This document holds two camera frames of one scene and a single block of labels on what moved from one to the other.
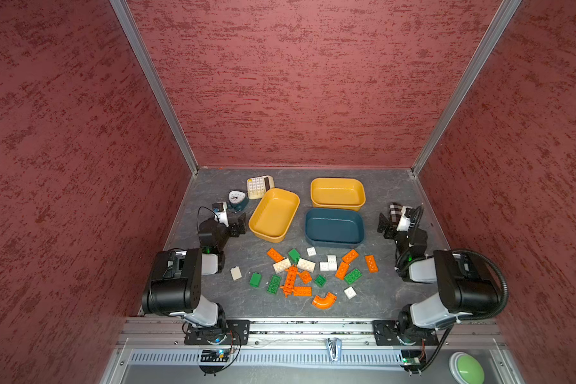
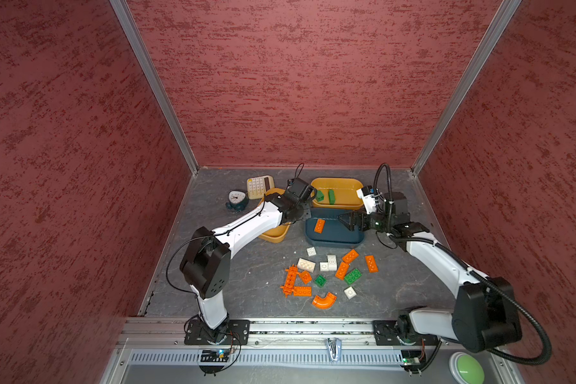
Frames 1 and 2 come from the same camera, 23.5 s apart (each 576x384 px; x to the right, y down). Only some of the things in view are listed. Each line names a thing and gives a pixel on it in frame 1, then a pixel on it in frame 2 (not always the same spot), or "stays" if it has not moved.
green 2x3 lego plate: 353,276 stays
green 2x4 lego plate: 274,284 -> 331,197
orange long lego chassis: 292,272 stays
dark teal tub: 341,228 stays
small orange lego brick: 306,277 stays
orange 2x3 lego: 372,263 stays
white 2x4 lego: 306,265 stays
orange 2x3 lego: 274,255 -> 319,226
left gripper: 233,226 -> 307,210
